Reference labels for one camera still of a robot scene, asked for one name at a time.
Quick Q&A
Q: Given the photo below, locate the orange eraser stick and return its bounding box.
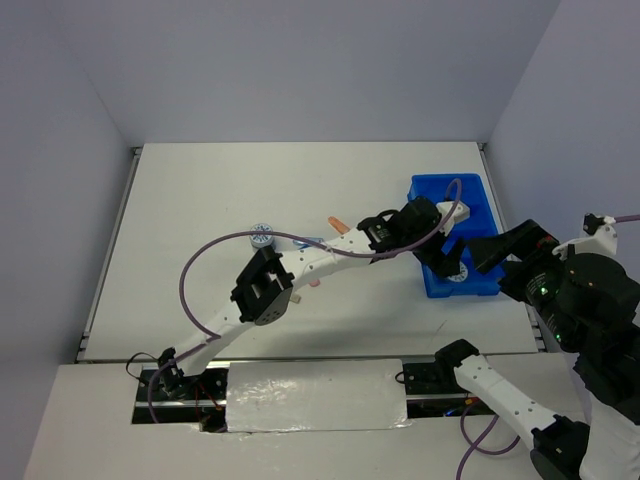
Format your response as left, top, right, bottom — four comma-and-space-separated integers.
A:
328, 216, 350, 235

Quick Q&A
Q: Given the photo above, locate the black metal base rail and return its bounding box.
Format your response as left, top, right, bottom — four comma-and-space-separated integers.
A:
131, 359, 478, 433

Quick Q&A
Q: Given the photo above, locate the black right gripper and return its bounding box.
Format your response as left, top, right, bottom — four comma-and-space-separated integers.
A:
463, 212, 581, 345

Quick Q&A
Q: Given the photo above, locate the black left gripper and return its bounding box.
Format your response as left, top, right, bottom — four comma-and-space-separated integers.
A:
402, 218, 465, 278

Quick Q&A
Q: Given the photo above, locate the blue plastic sorting bin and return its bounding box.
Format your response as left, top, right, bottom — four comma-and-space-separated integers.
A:
406, 172, 503, 300

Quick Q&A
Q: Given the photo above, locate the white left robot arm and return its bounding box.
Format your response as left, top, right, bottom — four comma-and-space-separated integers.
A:
149, 197, 471, 399

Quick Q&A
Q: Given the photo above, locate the blue patterned tape roll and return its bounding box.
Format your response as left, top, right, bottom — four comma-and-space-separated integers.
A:
446, 261, 469, 283
249, 223, 275, 249

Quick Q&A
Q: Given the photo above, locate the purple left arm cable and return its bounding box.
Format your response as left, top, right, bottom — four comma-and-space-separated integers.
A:
147, 178, 464, 424

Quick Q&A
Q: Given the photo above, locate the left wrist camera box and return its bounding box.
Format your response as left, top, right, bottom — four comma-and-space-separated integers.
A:
436, 201, 471, 236

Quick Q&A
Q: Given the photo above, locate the silver foil tape sheet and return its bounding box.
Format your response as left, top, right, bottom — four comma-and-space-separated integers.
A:
225, 359, 410, 433

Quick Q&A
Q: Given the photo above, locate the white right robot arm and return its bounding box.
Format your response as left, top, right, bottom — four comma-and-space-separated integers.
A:
395, 214, 639, 479

